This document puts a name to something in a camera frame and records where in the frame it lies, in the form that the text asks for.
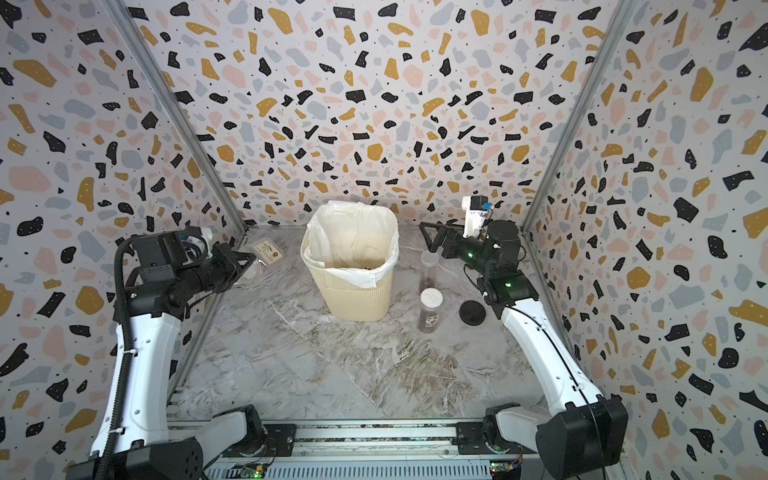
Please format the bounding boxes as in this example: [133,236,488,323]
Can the clear jar with flower tea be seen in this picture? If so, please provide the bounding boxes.
[239,237,284,284]

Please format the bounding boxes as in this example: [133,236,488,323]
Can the white lid tea jar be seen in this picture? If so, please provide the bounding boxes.
[418,288,444,333]

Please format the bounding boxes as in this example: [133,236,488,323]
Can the black jar lid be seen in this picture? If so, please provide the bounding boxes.
[459,300,486,326]

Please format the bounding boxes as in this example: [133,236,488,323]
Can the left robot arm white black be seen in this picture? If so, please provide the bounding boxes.
[66,227,267,479]

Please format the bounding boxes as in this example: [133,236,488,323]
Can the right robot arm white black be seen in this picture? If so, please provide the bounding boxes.
[419,220,628,479]

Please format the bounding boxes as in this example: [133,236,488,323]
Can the wooden chessboard box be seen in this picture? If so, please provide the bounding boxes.
[481,220,519,248]

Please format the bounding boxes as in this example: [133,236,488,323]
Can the white plastic bin liner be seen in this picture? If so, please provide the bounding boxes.
[301,201,399,289]

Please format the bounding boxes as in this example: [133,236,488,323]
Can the cream ribbed trash bin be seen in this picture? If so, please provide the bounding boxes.
[303,261,394,322]

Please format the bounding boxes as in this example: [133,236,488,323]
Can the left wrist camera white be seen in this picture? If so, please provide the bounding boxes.
[179,227,213,262]

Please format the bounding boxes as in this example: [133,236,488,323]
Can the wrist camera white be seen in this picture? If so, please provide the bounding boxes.
[462,195,493,238]
[179,227,213,262]

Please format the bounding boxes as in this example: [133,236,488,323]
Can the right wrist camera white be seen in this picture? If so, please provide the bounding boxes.
[462,195,493,238]

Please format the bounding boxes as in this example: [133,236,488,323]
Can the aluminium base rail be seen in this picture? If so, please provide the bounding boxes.
[116,418,625,480]

